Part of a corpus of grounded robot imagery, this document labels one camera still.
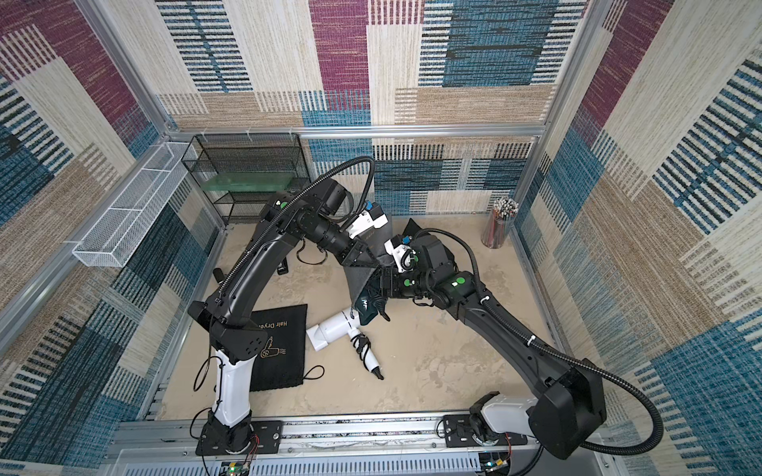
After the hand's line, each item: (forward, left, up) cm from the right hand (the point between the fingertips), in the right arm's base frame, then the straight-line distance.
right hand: (376, 288), depth 74 cm
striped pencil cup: (+31, -40, -12) cm, 52 cm away
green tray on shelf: (+38, +41, +4) cm, 56 cm away
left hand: (+2, 0, +8) cm, 8 cm away
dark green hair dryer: (-4, +1, +2) cm, 5 cm away
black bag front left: (-11, +27, -20) cm, 35 cm away
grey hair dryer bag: (+3, +5, 0) cm, 6 cm away
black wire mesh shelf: (+50, +44, +7) cm, 67 cm away
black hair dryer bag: (+33, -11, -13) cm, 37 cm away
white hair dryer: (-4, +16, -17) cm, 24 cm away
